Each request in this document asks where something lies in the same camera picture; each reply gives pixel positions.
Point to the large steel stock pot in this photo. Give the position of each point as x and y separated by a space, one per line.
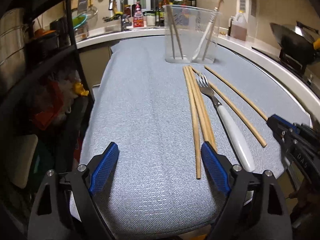
12 48

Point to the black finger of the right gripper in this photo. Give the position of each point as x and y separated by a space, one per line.
278 137

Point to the green and blue colander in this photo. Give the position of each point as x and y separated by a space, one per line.
79 21

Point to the oil jug with yellow cap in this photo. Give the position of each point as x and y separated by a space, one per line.
239 26

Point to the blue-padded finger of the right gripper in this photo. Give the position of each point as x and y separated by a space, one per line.
280 125

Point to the black spice rack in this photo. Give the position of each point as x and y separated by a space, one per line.
175 2

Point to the orange lidded black pot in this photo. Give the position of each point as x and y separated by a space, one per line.
46 42

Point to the black gas stove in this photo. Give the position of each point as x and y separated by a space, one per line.
294 67

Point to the white handled fork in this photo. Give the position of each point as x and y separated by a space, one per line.
234 134

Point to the metal box grater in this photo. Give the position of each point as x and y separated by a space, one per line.
82 6

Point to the clear plastic utensil holder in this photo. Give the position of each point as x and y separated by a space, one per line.
191 23

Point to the steel wok with lid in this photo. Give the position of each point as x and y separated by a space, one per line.
300 42

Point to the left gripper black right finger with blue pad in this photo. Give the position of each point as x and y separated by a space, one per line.
255 205

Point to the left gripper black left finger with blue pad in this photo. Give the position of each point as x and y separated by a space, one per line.
64 206

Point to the red dish soap bottle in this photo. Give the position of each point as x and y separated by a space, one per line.
138 17

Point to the white jar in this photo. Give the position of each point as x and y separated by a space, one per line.
150 20

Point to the wooden chopstick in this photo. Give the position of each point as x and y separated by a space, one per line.
170 22
197 103
241 115
241 94
173 26
204 112
195 124

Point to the black metal shelf rack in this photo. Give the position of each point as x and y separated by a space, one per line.
44 116

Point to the white striped handle knife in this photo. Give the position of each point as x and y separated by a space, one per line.
206 36

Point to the grey table cloth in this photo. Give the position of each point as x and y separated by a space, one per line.
143 107

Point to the chrome kitchen faucet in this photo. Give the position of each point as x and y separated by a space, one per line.
118 13

